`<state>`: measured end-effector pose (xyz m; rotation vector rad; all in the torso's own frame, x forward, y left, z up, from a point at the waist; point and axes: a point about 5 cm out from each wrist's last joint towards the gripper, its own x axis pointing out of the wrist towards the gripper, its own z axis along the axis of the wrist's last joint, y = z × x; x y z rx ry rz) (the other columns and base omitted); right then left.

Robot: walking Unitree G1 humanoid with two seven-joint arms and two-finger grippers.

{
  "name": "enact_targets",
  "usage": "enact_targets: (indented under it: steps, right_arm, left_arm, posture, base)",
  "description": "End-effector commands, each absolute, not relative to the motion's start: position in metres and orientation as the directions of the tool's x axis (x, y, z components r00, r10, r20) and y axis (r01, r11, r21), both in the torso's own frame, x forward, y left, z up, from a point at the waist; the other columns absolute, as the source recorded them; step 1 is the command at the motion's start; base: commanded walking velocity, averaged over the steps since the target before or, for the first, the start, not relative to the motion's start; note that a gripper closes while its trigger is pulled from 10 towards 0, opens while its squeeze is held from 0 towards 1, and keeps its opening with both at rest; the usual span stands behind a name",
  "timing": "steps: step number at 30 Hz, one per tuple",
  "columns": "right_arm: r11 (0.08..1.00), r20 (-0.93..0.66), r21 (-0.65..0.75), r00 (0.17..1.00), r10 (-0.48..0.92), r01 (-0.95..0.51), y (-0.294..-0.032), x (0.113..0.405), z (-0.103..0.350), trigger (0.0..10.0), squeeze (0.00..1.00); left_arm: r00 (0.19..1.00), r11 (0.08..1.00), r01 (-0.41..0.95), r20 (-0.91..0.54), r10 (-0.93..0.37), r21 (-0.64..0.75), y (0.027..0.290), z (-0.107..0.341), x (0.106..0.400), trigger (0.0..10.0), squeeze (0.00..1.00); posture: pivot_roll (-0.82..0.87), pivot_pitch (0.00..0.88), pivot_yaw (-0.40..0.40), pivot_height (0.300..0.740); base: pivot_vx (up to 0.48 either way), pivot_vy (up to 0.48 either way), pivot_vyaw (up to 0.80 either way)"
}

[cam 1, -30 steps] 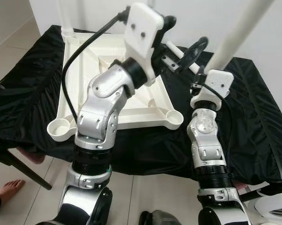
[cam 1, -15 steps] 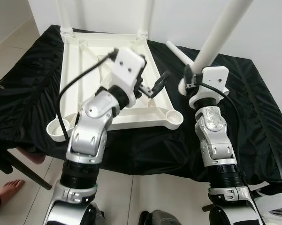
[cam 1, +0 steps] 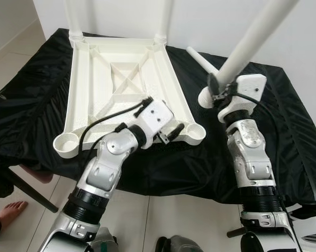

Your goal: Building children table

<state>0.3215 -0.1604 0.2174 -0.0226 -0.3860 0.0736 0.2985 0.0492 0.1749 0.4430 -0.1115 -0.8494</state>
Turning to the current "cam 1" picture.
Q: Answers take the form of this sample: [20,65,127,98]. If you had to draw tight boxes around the black table cloth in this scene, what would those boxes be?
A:
[0,27,316,208]

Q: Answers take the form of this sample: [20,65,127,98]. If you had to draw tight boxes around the bare person foot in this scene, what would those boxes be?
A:
[0,201,29,233]

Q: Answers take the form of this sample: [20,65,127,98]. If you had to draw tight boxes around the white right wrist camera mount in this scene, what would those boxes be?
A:
[217,75,267,122]

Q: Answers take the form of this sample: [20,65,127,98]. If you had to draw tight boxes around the grey robot leg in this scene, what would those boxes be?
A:
[92,227,119,252]
[155,235,203,252]

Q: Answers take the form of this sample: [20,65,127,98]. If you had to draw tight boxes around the grey robot left leg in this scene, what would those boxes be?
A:
[92,227,119,252]

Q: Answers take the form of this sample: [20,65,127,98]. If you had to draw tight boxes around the grey robot right leg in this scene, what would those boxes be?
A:
[155,235,203,252]

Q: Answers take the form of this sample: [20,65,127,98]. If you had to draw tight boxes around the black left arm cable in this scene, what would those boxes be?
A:
[77,96,153,158]

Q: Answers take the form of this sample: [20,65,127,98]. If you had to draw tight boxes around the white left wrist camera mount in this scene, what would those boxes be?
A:
[131,99,174,142]

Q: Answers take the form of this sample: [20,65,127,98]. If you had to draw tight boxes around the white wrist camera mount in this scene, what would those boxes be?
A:
[217,75,267,122]
[131,99,174,142]

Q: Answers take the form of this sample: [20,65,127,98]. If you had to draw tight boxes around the white plastic children table top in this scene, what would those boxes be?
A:
[53,36,207,158]

